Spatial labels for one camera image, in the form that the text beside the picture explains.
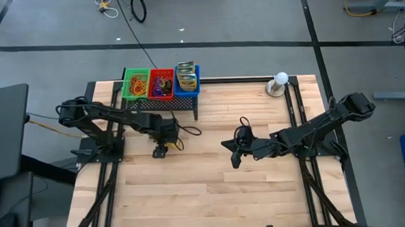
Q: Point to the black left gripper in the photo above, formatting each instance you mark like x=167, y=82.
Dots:
x=165, y=128

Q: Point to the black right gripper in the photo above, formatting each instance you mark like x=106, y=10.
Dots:
x=255, y=145

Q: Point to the yellow rubber band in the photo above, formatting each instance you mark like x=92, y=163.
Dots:
x=136, y=93

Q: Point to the blue plastic basket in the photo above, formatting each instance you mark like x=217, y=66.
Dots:
x=188, y=93

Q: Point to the blue and black bands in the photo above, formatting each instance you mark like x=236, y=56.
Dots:
x=168, y=85

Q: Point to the red plastic basket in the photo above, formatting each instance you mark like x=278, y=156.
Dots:
x=153, y=74

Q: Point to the green plastic basket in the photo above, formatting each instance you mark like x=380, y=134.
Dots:
x=125, y=75

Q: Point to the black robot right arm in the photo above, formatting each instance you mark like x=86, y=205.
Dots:
x=319, y=125

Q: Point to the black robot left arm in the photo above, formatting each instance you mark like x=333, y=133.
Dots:
x=120, y=117

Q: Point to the black metal riser shelf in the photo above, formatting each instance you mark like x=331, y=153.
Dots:
x=161, y=104

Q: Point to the table lamp with white bulb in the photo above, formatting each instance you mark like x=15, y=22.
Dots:
x=277, y=83

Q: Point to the grey floor beam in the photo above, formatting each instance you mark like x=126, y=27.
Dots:
x=393, y=95

